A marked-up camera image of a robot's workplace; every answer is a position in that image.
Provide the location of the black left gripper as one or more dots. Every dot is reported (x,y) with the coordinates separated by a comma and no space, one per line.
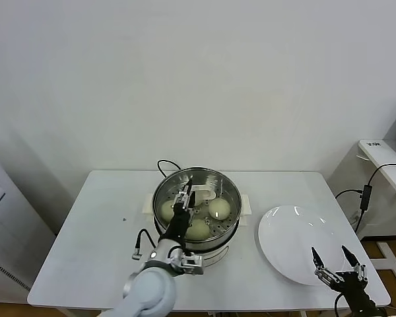
(178,224)

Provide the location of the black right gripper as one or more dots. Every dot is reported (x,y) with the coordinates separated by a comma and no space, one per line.
(353,284)

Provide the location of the white steamed baozi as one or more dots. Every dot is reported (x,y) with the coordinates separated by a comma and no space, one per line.
(199,230)
(219,209)
(166,211)

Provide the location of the perforated steel steamer basket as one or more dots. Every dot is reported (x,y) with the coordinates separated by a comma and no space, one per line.
(229,232)

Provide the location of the white round plate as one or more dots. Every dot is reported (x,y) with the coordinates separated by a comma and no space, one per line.
(283,237)

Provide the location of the cream electric cooker pot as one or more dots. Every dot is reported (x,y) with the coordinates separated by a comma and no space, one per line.
(214,257)

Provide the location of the dark grey power adapter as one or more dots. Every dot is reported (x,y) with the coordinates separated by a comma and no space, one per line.
(365,197)

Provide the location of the white cabinet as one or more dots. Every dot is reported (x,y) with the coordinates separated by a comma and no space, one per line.
(6,231)

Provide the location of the white wall socket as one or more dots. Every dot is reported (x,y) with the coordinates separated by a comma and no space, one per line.
(354,218)

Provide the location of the white desk floor frame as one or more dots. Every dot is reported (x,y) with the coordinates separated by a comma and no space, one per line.
(387,254)

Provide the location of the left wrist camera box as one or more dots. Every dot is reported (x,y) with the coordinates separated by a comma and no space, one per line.
(193,262)

